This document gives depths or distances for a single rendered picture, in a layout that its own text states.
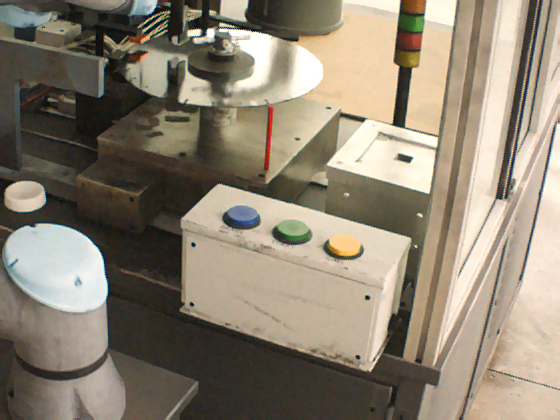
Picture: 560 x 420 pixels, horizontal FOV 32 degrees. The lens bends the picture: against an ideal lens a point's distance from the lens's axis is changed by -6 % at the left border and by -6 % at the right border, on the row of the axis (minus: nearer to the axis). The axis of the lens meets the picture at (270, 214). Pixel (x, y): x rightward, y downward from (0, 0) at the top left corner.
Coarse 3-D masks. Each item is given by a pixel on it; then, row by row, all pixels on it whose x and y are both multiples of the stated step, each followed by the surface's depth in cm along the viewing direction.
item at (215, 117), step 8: (200, 112) 166; (208, 112) 164; (216, 112) 164; (224, 112) 164; (232, 112) 165; (200, 120) 167; (208, 120) 165; (216, 120) 165; (224, 120) 165; (232, 120) 166
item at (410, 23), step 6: (402, 12) 158; (402, 18) 159; (408, 18) 158; (414, 18) 158; (420, 18) 158; (402, 24) 159; (408, 24) 159; (414, 24) 158; (420, 24) 159; (402, 30) 160; (408, 30) 159; (414, 30) 159; (420, 30) 160
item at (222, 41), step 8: (216, 32) 161; (224, 32) 161; (200, 40) 159; (208, 40) 159; (216, 40) 159; (224, 40) 159; (232, 40) 161; (240, 40) 161; (248, 40) 162; (216, 48) 160; (224, 48) 160; (232, 48) 157
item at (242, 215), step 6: (228, 210) 132; (234, 210) 132; (240, 210) 132; (246, 210) 132; (252, 210) 132; (228, 216) 131; (234, 216) 130; (240, 216) 131; (246, 216) 131; (252, 216) 131; (234, 222) 130; (240, 222) 130; (246, 222) 130; (252, 222) 130
